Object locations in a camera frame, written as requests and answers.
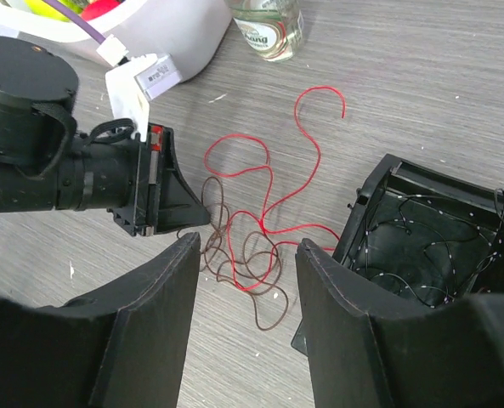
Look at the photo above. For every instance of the black plastic bin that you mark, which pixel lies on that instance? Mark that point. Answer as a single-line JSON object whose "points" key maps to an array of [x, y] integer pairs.
{"points": [[428, 238]]}

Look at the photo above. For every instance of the clear glass bottle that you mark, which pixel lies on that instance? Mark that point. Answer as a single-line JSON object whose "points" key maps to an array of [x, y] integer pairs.
{"points": [[273, 29]]}

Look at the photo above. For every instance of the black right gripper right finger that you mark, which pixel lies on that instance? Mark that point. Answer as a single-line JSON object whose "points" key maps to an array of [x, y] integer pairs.
{"points": [[369, 348]]}

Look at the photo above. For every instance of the white plastic basket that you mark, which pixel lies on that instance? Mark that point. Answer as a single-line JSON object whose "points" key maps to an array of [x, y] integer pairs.
{"points": [[189, 31]]}

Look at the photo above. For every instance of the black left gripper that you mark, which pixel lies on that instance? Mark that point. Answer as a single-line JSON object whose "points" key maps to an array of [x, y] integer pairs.
{"points": [[139, 183]]}

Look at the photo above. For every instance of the red apple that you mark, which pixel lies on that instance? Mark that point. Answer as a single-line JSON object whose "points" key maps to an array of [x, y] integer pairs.
{"points": [[98, 8]]}

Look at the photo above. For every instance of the yellow green pear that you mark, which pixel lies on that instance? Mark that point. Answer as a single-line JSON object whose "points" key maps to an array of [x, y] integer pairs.
{"points": [[41, 8]]}

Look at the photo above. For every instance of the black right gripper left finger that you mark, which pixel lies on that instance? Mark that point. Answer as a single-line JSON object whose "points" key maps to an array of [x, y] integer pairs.
{"points": [[121, 345]]}

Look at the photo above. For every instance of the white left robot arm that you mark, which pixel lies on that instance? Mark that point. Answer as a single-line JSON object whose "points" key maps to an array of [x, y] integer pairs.
{"points": [[38, 90]]}

